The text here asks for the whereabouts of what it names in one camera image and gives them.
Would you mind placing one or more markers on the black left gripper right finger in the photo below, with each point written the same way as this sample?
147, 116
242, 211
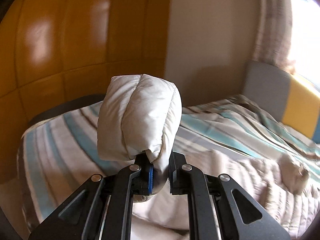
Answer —
218, 207

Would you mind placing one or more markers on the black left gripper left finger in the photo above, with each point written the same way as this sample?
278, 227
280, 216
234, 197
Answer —
101, 208

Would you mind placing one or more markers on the beige puffer jacket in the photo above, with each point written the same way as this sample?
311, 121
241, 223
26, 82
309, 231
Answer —
140, 114

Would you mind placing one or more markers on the striped bed cover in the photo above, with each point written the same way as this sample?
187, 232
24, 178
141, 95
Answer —
276, 165

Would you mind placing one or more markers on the grey yellow blue headboard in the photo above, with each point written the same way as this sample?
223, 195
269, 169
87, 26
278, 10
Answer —
287, 99

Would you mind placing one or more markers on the orange wooden wardrobe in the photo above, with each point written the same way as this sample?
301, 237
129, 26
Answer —
54, 51

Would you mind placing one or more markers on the beige patterned curtain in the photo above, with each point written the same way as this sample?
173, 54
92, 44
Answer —
273, 40

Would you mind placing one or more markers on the dark bed frame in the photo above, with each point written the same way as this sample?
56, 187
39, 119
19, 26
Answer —
66, 107

